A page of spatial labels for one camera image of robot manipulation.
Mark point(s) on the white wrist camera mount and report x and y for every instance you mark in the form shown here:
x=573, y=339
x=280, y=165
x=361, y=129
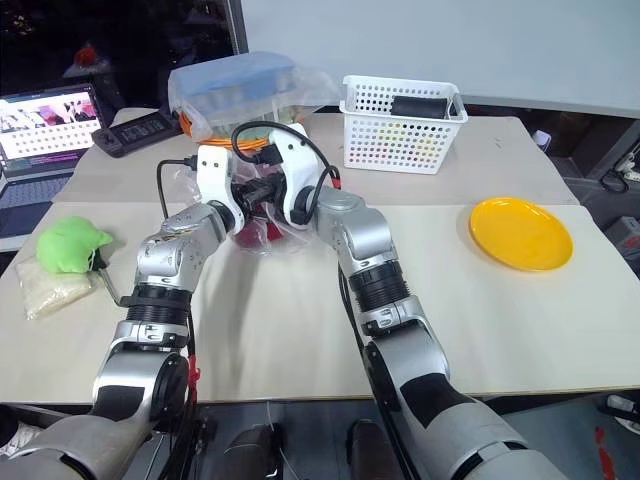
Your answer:
x=215, y=175
x=295, y=160

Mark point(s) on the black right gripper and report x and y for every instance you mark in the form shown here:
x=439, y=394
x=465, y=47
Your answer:
x=271, y=191

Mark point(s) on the yellow plastic plate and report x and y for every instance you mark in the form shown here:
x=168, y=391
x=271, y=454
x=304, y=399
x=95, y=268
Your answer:
x=520, y=235

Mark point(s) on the blue lidded clear container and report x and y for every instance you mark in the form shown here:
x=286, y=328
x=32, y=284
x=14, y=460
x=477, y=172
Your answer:
x=230, y=75

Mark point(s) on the grey flat stick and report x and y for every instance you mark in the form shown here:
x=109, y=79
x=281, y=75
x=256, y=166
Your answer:
x=111, y=287

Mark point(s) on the black box in basket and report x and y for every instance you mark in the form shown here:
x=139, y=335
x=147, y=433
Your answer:
x=420, y=106

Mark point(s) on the black handheld controller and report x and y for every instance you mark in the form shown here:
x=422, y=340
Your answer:
x=130, y=134

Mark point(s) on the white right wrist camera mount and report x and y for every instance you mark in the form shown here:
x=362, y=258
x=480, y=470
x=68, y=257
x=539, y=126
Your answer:
x=295, y=160

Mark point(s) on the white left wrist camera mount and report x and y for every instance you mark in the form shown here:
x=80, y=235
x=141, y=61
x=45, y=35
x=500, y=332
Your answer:
x=215, y=175

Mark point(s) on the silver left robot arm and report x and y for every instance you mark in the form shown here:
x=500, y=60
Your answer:
x=165, y=255

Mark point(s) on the white rice bag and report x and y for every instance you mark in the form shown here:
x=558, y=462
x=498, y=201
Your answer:
x=45, y=295

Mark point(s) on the grey box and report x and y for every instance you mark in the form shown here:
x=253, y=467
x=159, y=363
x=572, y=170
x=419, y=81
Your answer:
x=625, y=232

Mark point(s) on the clear plastic container bag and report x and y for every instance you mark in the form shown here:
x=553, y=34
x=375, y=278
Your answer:
x=315, y=85

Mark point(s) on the green cloth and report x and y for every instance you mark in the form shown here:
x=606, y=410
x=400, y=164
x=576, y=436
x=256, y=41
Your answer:
x=65, y=245

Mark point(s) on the small white object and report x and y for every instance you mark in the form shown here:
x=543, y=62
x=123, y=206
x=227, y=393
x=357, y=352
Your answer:
x=541, y=140

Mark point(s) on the large white board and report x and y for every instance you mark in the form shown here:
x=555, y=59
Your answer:
x=450, y=40

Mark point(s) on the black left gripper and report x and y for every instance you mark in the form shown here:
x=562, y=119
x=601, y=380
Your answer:
x=245, y=194

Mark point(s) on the white perforated plastic basket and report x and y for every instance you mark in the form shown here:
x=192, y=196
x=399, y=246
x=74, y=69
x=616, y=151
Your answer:
x=390, y=150

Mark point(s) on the white power strip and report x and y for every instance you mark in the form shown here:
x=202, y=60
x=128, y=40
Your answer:
x=630, y=169

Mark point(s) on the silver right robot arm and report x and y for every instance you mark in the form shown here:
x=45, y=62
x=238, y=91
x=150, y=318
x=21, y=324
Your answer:
x=365, y=235

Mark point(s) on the clear bag with red item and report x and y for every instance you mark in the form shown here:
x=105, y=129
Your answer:
x=185, y=185

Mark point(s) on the open laptop computer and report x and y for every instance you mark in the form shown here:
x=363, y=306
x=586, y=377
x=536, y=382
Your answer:
x=40, y=140

